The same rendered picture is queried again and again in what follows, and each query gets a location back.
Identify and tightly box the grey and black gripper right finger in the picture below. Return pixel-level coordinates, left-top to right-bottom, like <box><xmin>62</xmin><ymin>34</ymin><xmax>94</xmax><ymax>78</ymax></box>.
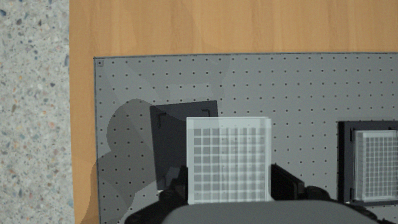
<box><xmin>271</xmin><ymin>164</ymin><xmax>396</xmax><ymax>224</ymax></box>

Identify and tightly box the grey base plate with hole grid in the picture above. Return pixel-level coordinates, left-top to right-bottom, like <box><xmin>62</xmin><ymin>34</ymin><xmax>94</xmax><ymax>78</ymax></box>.
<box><xmin>93</xmin><ymin>52</ymin><xmax>398</xmax><ymax>224</ymax></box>

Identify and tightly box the clear well plate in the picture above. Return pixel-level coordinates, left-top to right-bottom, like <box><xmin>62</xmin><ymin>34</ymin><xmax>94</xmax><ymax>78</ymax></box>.
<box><xmin>353</xmin><ymin>130</ymin><xmax>398</xmax><ymax>202</ymax></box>
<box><xmin>186</xmin><ymin>117</ymin><xmax>271</xmax><ymax>205</ymax></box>

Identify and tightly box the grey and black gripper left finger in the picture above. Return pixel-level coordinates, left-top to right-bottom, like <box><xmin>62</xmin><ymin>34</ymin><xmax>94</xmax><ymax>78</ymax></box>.
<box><xmin>124</xmin><ymin>166</ymin><xmax>189</xmax><ymax>224</ymax></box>

